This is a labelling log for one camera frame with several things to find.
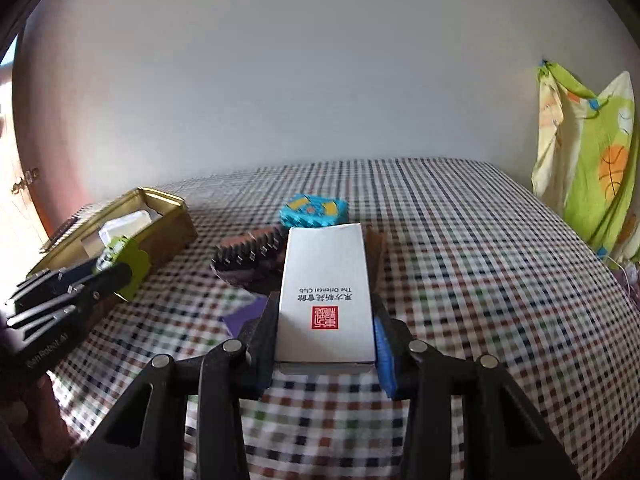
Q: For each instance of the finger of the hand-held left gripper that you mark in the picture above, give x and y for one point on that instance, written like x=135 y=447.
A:
x=100 y=292
x=75 y=276

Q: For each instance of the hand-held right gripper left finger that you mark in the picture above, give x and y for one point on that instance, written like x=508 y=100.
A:
x=268 y=340

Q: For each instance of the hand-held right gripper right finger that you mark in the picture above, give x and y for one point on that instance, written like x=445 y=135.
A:
x=384 y=355

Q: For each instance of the lime green toy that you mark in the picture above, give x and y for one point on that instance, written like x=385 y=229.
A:
x=131 y=257

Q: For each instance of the white cardboard box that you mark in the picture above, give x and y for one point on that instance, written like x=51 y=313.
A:
x=327 y=300

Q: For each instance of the gold metal tin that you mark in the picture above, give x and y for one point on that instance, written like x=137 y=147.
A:
x=165 y=240

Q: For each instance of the black bristle hairbrush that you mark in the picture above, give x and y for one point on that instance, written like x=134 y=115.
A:
x=242 y=256

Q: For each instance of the brown folding comb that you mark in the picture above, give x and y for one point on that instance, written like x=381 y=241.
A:
x=376 y=252

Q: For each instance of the purple paper card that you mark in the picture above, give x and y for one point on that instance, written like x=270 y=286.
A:
x=245 y=316

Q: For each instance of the dark flat object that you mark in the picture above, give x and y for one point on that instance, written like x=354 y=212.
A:
x=62 y=230

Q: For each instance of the white plastic case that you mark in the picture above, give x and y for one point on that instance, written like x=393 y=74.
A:
x=127 y=224

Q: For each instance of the checkered cloth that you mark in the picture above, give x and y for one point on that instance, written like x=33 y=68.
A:
x=475 y=270

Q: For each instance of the wooden door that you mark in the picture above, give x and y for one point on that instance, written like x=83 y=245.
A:
x=15 y=160

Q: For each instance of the blue and yellow puzzle toy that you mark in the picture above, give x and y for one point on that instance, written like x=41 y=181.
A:
x=312 y=211

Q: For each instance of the green printed cloth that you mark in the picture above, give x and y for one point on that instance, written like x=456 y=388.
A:
x=595 y=170

